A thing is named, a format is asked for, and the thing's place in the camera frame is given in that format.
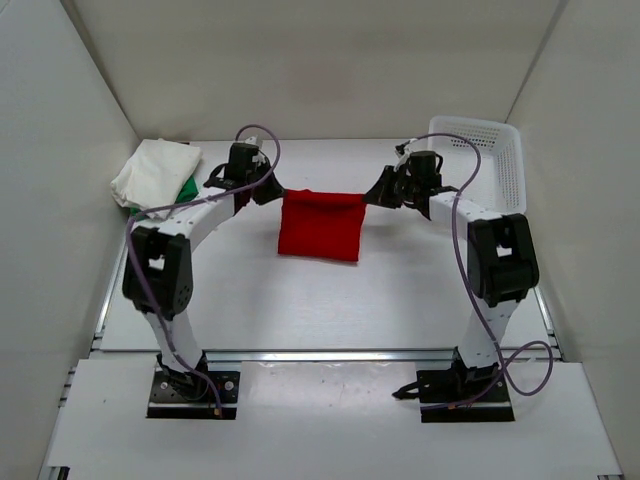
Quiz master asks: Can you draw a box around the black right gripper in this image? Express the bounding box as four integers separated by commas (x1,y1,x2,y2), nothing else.
365,166,422,210

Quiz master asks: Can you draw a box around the red t shirt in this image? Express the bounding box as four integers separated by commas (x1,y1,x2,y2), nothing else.
278,190,366,263

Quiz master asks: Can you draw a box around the green t shirt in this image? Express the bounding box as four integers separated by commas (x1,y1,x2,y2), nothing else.
129,175,199,216

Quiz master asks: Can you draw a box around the white t shirt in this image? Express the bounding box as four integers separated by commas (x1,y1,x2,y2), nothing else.
110,139,203,212

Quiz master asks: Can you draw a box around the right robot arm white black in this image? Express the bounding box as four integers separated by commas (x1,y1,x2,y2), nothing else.
364,147,539,400

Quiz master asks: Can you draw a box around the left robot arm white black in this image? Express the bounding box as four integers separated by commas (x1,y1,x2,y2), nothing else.
122,136,284,401

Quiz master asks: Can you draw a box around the white plastic basket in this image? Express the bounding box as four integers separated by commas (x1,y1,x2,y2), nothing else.
427,115,526,214

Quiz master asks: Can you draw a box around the aluminium rail front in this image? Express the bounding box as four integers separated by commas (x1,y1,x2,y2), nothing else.
205,349,453,363

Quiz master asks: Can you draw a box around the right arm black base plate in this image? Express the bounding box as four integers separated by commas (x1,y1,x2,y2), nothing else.
392,369,515,424

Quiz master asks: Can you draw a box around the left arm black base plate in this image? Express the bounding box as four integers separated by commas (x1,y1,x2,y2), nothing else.
146,366,241,420

